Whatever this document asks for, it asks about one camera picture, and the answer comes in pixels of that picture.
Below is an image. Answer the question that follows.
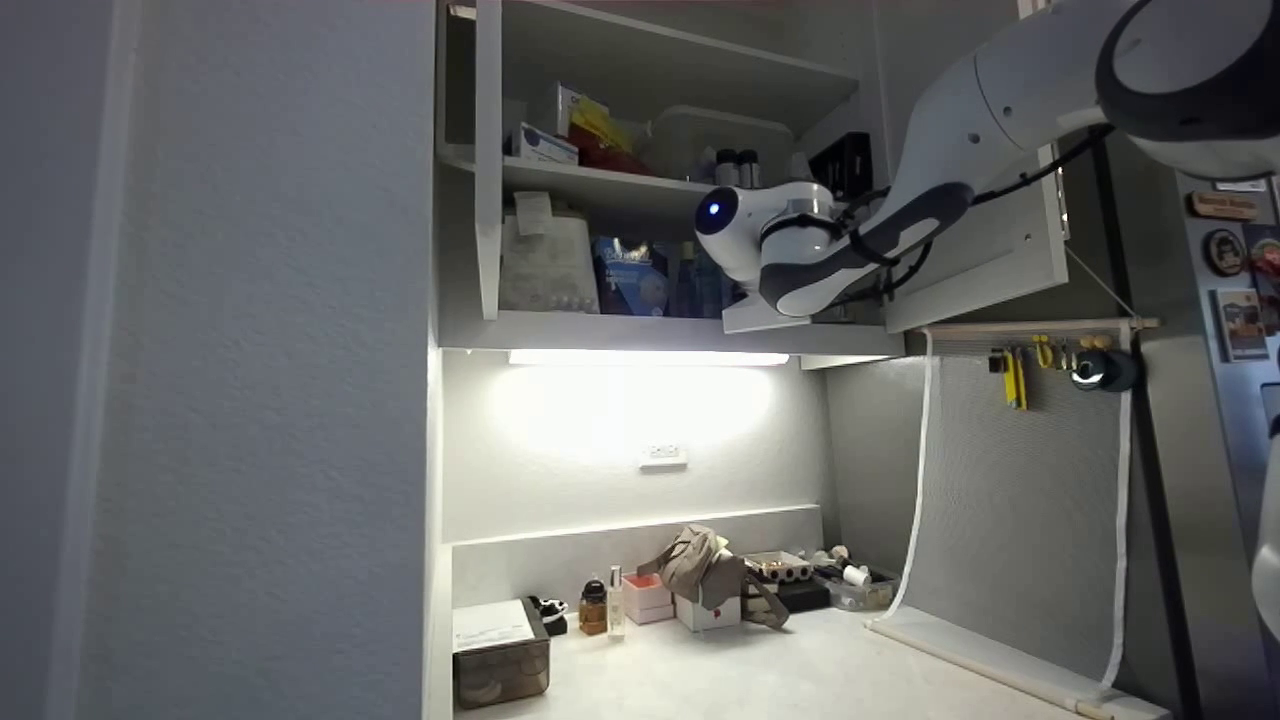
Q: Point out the white cupboard door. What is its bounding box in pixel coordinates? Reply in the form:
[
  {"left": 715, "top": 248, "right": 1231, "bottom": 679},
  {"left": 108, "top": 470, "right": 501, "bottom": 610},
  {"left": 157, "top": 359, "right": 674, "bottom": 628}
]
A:
[
  {"left": 478, "top": 0, "right": 504, "bottom": 318},
  {"left": 884, "top": 144, "right": 1067, "bottom": 333}
]

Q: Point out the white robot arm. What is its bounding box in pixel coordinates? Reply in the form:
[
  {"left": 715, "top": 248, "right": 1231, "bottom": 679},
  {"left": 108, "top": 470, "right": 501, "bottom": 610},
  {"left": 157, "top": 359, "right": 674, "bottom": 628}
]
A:
[{"left": 694, "top": 0, "right": 1280, "bottom": 333}]

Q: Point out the blue package in cupboard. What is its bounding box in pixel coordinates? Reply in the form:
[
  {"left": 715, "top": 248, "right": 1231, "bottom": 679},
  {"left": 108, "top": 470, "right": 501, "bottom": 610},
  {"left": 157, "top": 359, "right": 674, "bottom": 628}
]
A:
[{"left": 593, "top": 237, "right": 670, "bottom": 314}]

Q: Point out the white plastic bag in cupboard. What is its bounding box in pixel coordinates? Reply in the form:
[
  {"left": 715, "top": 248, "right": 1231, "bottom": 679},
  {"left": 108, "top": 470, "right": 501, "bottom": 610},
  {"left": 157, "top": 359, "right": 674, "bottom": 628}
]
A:
[{"left": 501, "top": 193, "right": 601, "bottom": 311}]

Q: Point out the small amber bottle on counter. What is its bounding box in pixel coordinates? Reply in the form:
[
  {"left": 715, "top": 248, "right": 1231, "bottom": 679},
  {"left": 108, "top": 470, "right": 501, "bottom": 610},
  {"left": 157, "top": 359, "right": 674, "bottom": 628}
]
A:
[{"left": 582, "top": 579, "right": 607, "bottom": 636}]

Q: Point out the under-cabinet light strip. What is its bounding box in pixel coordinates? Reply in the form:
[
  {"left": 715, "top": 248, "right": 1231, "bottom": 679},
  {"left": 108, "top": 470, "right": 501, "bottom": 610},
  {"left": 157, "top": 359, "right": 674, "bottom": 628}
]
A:
[{"left": 507, "top": 348, "right": 791, "bottom": 366}]

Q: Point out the crumpled brown paper bag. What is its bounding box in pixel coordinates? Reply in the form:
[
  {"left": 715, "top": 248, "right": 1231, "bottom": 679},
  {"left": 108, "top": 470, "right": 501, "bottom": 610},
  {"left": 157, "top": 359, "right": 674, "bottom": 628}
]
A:
[{"left": 639, "top": 522, "right": 788, "bottom": 630}]

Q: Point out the yellow red box on shelf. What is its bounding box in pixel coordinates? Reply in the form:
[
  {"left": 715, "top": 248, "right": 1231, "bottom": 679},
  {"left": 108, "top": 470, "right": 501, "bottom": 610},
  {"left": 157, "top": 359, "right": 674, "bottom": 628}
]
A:
[{"left": 558, "top": 89, "right": 639, "bottom": 171}]

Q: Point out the white pink small box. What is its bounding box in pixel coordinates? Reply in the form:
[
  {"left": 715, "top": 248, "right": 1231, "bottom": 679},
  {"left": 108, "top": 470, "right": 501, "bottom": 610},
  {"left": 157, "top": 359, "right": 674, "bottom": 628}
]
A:
[{"left": 621, "top": 575, "right": 678, "bottom": 625}]

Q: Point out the black box on shelf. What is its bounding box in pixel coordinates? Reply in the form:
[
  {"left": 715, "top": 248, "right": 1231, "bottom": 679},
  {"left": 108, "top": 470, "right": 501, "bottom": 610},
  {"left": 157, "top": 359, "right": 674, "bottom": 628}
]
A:
[{"left": 810, "top": 130, "right": 872, "bottom": 200}]

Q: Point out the brown wooden box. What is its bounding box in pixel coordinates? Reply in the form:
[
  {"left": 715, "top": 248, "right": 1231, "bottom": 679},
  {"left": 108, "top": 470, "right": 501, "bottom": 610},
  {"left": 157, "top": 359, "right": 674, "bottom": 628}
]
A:
[{"left": 454, "top": 598, "right": 547, "bottom": 706}]

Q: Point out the yellow clamp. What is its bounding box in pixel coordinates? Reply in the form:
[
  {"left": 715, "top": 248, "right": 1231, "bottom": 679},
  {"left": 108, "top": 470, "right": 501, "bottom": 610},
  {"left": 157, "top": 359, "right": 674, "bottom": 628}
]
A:
[{"left": 989, "top": 348, "right": 1032, "bottom": 411}]

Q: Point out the white paper backdrop sheet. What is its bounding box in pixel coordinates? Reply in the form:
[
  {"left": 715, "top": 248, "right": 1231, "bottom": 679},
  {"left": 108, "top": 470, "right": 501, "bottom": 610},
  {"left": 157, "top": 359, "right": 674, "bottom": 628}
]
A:
[{"left": 878, "top": 348, "right": 1131, "bottom": 720}]

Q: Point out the black tape roll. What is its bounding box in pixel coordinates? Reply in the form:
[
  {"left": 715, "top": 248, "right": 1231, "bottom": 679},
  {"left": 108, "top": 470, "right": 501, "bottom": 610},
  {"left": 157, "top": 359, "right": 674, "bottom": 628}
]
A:
[{"left": 1067, "top": 348, "right": 1139, "bottom": 392}]

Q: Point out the stainless steel refrigerator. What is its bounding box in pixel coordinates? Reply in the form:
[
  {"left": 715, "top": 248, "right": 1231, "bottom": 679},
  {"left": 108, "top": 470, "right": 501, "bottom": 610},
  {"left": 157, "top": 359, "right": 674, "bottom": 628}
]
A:
[{"left": 1109, "top": 144, "right": 1280, "bottom": 720}]

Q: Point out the white wall outlet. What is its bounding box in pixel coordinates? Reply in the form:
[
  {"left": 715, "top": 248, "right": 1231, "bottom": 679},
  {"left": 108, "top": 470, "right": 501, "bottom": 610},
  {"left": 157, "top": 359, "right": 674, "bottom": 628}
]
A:
[{"left": 639, "top": 443, "right": 689, "bottom": 470}]

